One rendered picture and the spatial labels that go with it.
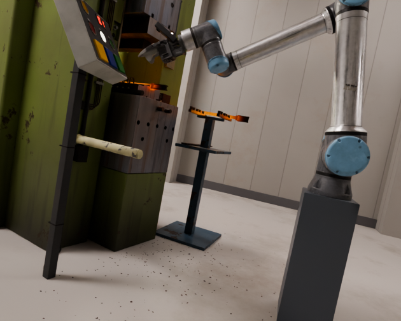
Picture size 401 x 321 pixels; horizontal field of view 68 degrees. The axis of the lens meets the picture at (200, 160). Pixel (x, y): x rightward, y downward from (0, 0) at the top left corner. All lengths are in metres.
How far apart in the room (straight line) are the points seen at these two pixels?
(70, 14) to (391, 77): 3.93
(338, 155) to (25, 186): 1.62
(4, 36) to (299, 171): 3.54
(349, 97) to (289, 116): 3.09
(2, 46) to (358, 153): 1.87
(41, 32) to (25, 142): 0.62
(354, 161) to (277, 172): 3.13
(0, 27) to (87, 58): 0.98
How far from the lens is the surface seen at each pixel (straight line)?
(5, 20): 2.12
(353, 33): 1.33
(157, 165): 1.95
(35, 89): 1.95
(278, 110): 4.35
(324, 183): 1.41
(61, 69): 1.79
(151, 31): 1.90
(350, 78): 1.28
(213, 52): 1.35
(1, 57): 2.08
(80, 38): 1.27
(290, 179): 4.32
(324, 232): 1.41
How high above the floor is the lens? 0.76
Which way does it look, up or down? 5 degrees down
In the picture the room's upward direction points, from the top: 11 degrees clockwise
